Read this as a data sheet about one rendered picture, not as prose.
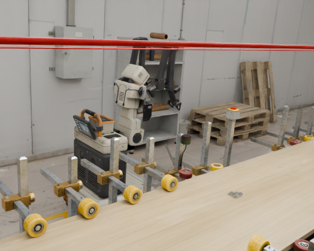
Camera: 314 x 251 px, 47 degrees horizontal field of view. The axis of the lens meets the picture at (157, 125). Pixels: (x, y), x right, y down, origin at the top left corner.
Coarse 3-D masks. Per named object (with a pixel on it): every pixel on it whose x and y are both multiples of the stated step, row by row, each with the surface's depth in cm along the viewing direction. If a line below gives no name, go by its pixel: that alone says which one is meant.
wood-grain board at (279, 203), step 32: (256, 160) 250; (288, 160) 254; (160, 192) 193; (192, 192) 195; (224, 192) 198; (256, 192) 201; (288, 192) 204; (64, 224) 157; (96, 224) 159; (128, 224) 160; (160, 224) 162; (192, 224) 164; (224, 224) 166; (256, 224) 168; (288, 224) 170
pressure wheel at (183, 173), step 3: (180, 171) 220; (183, 171) 222; (186, 171) 220; (189, 171) 222; (180, 174) 219; (183, 174) 218; (186, 174) 217; (189, 174) 218; (180, 177) 220; (183, 177) 218; (186, 177) 218; (189, 177) 219
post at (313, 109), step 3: (312, 108) 338; (312, 111) 338; (312, 114) 339; (309, 117) 341; (312, 117) 339; (309, 120) 342; (312, 120) 340; (309, 123) 342; (312, 123) 341; (309, 126) 342; (312, 126) 343; (309, 129) 343; (306, 132) 345; (309, 132) 343
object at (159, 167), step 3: (144, 159) 249; (156, 162) 244; (159, 165) 239; (156, 168) 240; (159, 168) 238; (162, 168) 235; (165, 168) 235; (162, 171) 236; (174, 174) 227; (177, 174) 227; (177, 177) 225; (180, 180) 223; (183, 180) 221
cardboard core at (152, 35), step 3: (150, 33) 513; (153, 33) 509; (156, 33) 505; (159, 33) 500; (162, 33) 497; (150, 36) 514; (153, 36) 509; (156, 36) 504; (159, 36) 498; (162, 36) 494; (165, 36) 499; (165, 39) 496
